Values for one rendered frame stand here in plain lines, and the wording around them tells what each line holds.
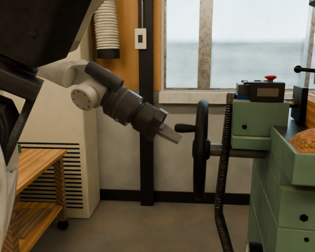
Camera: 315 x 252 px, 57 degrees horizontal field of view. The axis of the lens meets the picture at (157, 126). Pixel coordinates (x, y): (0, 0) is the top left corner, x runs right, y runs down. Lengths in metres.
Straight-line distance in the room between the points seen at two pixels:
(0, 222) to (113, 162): 1.78
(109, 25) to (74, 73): 1.14
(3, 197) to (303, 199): 0.56
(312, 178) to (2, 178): 0.52
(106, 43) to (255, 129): 1.35
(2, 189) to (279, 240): 0.56
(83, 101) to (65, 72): 0.10
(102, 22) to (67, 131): 0.73
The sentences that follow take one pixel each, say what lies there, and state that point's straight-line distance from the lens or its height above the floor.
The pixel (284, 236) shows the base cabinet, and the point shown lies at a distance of 0.72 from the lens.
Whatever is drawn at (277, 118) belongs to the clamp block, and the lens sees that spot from 0.79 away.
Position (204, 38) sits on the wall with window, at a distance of 2.12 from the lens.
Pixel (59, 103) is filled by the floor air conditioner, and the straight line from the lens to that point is 1.95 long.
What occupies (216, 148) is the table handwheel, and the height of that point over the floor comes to 0.82.
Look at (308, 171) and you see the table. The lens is 0.59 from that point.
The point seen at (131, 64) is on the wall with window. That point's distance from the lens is 2.09.
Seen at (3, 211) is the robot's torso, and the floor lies 0.83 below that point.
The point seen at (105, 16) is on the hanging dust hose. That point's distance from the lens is 1.96.
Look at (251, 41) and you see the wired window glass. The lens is 2.20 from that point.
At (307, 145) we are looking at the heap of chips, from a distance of 0.59.
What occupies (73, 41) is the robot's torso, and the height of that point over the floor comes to 1.09.
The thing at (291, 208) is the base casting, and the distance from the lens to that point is 0.69.
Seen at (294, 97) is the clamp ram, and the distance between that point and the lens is 0.88.
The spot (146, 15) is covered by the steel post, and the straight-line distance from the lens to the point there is 2.03.
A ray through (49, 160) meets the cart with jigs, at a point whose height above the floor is 0.53.
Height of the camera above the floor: 1.06
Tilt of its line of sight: 12 degrees down
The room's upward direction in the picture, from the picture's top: straight up
